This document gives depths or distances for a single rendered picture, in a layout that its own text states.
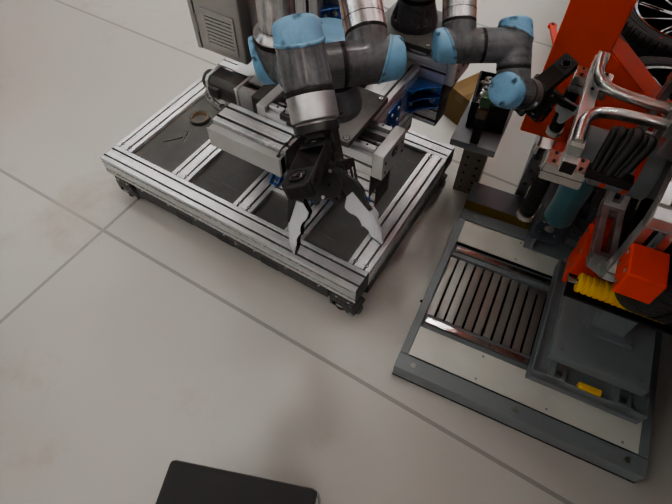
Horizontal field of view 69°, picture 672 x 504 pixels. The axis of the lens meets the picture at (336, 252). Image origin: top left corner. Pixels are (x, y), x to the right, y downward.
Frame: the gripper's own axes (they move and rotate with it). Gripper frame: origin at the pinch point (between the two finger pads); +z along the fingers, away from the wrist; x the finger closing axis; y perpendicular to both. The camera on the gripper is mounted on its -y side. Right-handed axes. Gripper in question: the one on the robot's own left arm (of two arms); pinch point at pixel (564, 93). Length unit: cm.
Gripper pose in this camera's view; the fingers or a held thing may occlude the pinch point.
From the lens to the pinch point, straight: 152.1
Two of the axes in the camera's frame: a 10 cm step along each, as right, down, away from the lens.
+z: 6.8, -1.6, 7.2
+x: 5.6, 7.5, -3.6
